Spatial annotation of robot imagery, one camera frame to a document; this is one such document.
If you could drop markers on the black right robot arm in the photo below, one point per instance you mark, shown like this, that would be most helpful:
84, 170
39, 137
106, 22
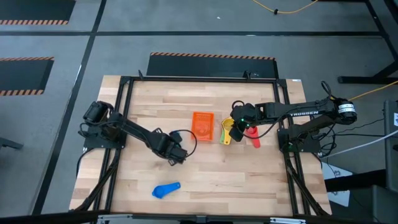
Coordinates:
298, 113

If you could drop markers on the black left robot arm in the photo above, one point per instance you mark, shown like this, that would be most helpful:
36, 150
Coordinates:
133, 129

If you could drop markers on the black metal table frame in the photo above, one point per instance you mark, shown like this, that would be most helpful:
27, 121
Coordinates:
202, 79

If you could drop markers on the medium blue measuring cup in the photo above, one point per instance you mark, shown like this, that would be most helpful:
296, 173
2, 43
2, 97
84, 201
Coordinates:
160, 192

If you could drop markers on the black floor beam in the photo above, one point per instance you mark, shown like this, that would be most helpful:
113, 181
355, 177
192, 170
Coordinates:
354, 182

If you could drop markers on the wide black hazard-striped floor mat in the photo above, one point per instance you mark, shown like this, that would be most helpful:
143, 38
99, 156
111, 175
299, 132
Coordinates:
211, 67

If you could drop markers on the grey cabinet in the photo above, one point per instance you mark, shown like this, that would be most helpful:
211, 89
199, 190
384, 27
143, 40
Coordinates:
391, 155

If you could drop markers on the white paper sheet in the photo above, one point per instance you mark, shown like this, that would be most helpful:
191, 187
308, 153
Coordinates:
342, 199

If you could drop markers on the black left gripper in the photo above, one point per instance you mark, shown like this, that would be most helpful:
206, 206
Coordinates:
174, 152

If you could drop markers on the orange plastic basket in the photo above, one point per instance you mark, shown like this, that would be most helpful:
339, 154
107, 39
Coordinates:
202, 124

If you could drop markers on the red measuring cup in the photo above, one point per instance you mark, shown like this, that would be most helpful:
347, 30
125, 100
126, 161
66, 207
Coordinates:
255, 141

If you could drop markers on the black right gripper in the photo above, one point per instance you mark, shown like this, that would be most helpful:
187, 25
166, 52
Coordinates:
245, 115

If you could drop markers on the yellow measuring cup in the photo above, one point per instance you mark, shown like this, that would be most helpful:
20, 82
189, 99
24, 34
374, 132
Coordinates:
228, 124

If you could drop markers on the black desk leg frame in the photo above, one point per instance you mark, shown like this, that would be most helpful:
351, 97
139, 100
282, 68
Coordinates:
360, 79

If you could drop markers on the dark grey furniture foot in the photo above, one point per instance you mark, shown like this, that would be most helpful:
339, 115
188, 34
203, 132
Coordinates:
9, 143

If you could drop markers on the silver metal bracket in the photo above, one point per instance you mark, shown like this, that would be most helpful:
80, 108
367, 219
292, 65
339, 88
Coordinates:
287, 221
115, 216

